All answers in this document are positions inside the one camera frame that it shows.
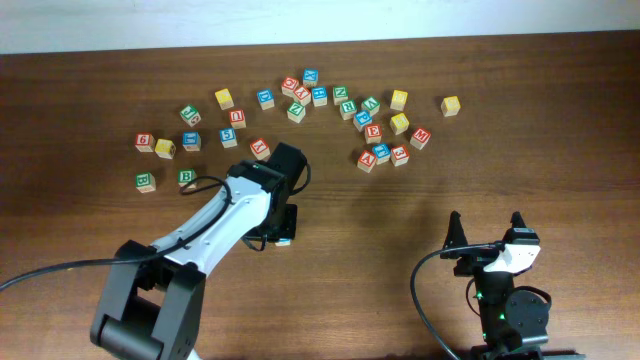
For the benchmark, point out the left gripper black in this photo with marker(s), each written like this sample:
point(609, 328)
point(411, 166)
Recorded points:
point(288, 229)

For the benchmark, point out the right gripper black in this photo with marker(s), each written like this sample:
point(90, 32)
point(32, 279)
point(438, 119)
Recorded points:
point(473, 259)

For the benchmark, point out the yellow block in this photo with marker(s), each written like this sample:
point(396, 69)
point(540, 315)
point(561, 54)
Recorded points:
point(283, 242)
point(398, 100)
point(399, 123)
point(165, 148)
point(450, 106)
point(224, 99)

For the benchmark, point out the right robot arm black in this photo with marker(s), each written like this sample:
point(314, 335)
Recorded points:
point(513, 318)

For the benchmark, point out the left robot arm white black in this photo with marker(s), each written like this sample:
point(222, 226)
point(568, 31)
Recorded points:
point(151, 305)

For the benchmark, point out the red block K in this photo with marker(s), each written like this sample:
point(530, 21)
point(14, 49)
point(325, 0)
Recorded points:
point(260, 149)

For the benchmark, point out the blue block 5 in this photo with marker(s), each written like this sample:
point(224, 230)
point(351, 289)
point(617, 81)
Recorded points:
point(228, 137)

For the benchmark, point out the red block A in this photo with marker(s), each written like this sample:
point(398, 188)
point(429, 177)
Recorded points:
point(366, 161)

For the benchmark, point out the green block B right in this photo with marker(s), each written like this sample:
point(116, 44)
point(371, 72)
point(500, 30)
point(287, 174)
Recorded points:
point(186, 178)

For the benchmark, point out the green block b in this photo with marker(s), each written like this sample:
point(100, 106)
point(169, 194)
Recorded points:
point(145, 182)
point(186, 178)

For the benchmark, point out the green block Z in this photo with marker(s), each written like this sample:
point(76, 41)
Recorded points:
point(296, 112)

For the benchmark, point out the red block M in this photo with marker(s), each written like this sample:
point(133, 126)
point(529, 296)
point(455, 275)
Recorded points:
point(420, 138)

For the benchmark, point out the red block U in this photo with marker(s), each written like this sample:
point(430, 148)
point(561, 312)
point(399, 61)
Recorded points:
point(237, 119)

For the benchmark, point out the red block 3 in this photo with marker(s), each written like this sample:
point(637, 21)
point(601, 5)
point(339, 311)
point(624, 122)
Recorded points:
point(399, 155)

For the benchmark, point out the blue block left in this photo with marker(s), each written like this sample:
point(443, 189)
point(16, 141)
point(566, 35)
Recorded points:
point(191, 141)

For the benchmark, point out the blue block bottom right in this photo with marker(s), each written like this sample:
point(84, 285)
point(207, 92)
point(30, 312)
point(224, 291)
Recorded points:
point(382, 153)

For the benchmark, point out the blue block D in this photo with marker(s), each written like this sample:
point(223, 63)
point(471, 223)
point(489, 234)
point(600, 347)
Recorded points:
point(266, 99)

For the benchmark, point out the red block E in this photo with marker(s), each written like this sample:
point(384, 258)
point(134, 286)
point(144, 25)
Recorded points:
point(372, 133)

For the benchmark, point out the blue block P right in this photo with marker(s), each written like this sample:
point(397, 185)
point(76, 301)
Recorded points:
point(362, 119)

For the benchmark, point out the green block R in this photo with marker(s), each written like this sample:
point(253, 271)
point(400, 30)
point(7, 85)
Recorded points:
point(348, 109)

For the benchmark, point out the blue block H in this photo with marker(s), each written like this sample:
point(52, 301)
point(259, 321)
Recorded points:
point(319, 96)

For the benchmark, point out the red block C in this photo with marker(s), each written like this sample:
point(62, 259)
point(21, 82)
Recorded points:
point(289, 85)

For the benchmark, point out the green block B left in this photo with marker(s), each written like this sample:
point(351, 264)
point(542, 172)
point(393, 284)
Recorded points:
point(145, 182)

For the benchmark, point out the green block J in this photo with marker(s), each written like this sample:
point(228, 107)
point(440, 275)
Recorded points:
point(190, 115)

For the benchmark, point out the green block N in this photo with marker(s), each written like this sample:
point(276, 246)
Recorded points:
point(340, 94)

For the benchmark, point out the green block V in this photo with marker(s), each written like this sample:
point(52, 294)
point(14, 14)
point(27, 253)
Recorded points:
point(370, 105)

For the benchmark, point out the blue block X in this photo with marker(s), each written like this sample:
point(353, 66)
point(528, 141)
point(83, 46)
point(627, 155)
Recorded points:
point(310, 77)

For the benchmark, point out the red block 6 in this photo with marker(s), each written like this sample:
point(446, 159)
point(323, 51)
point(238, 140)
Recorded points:
point(144, 142)

